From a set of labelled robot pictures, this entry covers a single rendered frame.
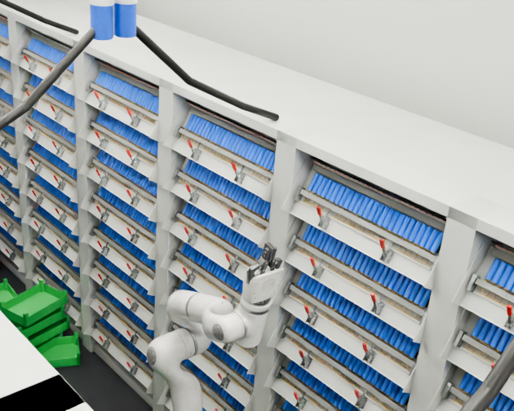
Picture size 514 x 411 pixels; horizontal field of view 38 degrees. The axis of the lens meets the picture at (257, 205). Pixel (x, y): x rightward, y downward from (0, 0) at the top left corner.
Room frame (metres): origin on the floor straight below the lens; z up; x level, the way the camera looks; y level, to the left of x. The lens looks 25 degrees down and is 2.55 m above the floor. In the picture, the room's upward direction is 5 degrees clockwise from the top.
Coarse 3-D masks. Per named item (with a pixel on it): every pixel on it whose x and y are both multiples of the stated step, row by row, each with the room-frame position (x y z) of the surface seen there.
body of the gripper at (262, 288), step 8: (248, 272) 1.68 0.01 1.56; (256, 272) 1.67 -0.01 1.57; (272, 272) 1.67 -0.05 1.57; (280, 272) 1.69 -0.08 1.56; (248, 280) 1.67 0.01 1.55; (256, 280) 1.64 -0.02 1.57; (264, 280) 1.66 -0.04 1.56; (272, 280) 1.68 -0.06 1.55; (280, 280) 1.70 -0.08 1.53; (248, 288) 1.66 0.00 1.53; (256, 288) 1.65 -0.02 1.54; (264, 288) 1.67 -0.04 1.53; (272, 288) 1.69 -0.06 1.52; (248, 296) 1.66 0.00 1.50; (256, 296) 1.66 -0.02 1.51; (264, 296) 1.68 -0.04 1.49; (272, 296) 1.70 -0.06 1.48; (256, 304) 1.66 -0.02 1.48; (264, 304) 1.67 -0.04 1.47
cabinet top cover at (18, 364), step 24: (0, 312) 1.22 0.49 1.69; (0, 336) 1.14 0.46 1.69; (0, 360) 1.07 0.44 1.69; (24, 360) 1.08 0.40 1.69; (0, 384) 1.01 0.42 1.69; (24, 384) 1.01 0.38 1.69; (48, 384) 1.02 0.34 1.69; (24, 408) 0.95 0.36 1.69; (48, 408) 0.96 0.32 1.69; (72, 408) 0.96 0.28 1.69
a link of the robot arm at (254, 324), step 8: (240, 304) 1.69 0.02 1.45; (240, 312) 1.68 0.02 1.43; (248, 312) 1.67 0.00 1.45; (248, 320) 1.67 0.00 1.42; (256, 320) 1.67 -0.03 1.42; (264, 320) 1.69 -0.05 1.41; (248, 328) 1.66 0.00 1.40; (256, 328) 1.67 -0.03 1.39; (248, 336) 1.67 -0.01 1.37; (256, 336) 1.68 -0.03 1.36; (240, 344) 1.68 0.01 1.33; (248, 344) 1.68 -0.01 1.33; (256, 344) 1.69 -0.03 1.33
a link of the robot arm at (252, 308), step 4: (244, 300) 1.68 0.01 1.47; (244, 304) 1.68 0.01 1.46; (248, 304) 1.67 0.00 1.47; (252, 304) 1.67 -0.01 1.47; (268, 304) 1.68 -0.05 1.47; (244, 308) 1.68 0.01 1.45; (248, 308) 1.67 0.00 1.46; (252, 308) 1.66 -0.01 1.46; (256, 308) 1.66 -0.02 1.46; (260, 308) 1.66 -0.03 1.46; (264, 308) 1.67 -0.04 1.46; (268, 308) 1.69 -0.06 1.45; (252, 312) 1.66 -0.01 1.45; (256, 312) 1.66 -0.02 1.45; (260, 312) 1.67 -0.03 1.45; (264, 312) 1.67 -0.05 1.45
